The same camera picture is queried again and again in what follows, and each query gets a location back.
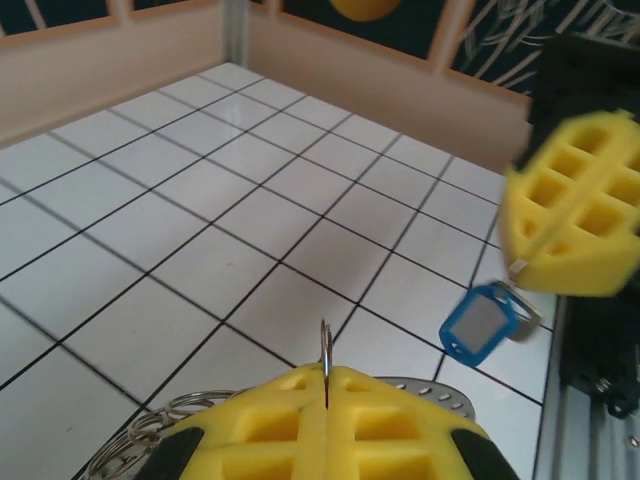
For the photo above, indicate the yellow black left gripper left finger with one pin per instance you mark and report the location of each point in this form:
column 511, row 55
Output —
column 225, row 450

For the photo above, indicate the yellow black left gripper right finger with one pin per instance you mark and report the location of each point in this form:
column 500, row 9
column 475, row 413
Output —
column 430, row 450

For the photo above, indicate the aluminium frame post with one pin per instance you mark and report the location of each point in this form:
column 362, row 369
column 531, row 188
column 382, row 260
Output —
column 236, row 30

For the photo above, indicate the blue plastic key tag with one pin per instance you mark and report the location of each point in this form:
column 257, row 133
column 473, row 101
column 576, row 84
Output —
column 480, row 325

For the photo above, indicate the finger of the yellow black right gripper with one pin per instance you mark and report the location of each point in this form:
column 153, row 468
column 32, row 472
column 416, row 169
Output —
column 595, row 270
column 515, row 200

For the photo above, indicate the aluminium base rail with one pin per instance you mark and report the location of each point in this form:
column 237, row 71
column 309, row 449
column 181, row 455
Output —
column 565, row 440

